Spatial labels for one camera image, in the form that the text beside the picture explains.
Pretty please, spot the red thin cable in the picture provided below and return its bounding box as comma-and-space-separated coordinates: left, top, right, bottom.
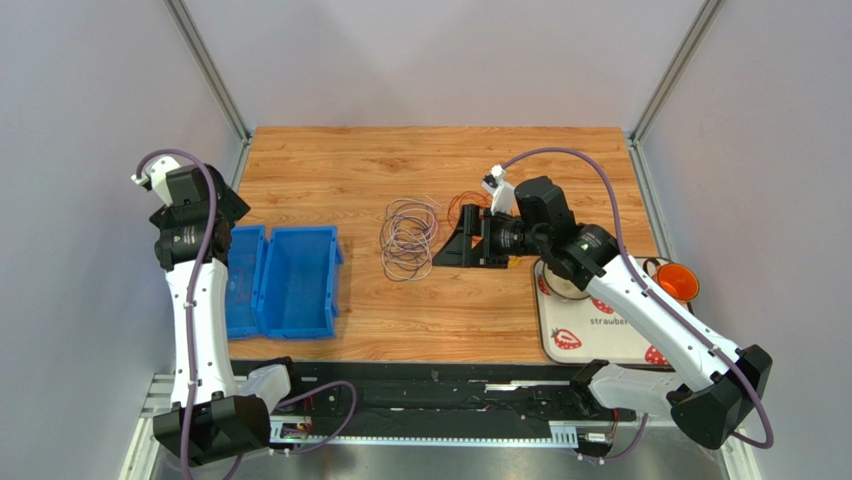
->
446, 190, 495, 231

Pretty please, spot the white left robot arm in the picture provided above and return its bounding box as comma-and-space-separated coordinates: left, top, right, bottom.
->
145, 156, 291, 467

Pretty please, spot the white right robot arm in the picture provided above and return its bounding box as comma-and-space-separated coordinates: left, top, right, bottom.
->
432, 176, 773, 450

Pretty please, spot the beige bowl black rim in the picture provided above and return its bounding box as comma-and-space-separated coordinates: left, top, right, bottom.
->
542, 265, 590, 301

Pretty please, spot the blue plastic bin left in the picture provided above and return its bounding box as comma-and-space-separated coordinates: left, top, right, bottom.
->
225, 225, 268, 340

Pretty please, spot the blue plastic bin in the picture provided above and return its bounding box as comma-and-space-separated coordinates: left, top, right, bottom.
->
258, 225, 344, 340
225, 225, 268, 340

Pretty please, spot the strawberry print tray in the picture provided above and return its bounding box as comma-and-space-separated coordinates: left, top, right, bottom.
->
532, 260, 669, 368

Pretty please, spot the blue plastic bin right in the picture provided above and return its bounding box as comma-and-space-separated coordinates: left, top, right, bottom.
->
258, 225, 344, 340

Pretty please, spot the orange plastic cup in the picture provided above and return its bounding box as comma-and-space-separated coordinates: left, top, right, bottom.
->
652, 263, 700, 302

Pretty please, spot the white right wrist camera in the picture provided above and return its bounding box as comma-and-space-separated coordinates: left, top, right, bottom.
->
481, 164, 515, 215

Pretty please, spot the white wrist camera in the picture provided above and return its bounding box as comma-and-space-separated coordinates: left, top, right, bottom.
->
131, 155, 181, 207
481, 164, 515, 215

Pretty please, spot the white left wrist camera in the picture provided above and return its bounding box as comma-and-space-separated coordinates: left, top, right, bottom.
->
131, 155, 181, 207

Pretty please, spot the dark blue thin cable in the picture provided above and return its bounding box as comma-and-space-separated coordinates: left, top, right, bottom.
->
379, 199, 442, 284

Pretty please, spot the aluminium frame post left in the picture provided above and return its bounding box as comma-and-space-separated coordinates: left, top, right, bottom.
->
163, 0, 252, 145

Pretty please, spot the aluminium frame post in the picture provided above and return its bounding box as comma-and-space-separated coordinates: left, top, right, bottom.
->
629, 0, 726, 144
163, 0, 252, 145

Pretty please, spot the slotted white cable duct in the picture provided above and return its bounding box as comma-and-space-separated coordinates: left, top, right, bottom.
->
161, 417, 579, 449

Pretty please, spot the aluminium frame post right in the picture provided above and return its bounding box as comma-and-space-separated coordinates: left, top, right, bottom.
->
629, 0, 726, 144

